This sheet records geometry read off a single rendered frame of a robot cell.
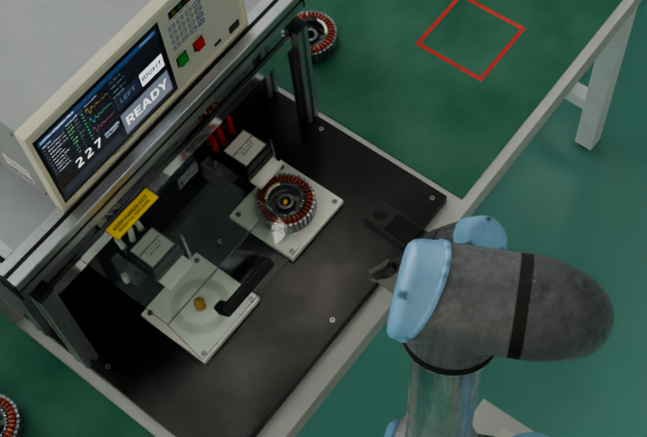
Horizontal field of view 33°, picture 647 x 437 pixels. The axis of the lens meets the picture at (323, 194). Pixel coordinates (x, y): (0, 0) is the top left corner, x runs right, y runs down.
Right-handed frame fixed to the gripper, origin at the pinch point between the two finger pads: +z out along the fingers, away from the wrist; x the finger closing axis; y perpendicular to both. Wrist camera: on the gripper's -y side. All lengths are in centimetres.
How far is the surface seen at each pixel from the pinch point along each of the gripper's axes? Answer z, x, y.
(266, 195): 14.6, -1.5, -20.4
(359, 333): 6.9, -10.6, 7.2
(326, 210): 13.1, 4.1, -10.5
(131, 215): -4.7, -25.5, -36.1
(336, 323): 6.8, -12.2, 2.9
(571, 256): 67, 61, 53
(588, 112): 60, 90, 31
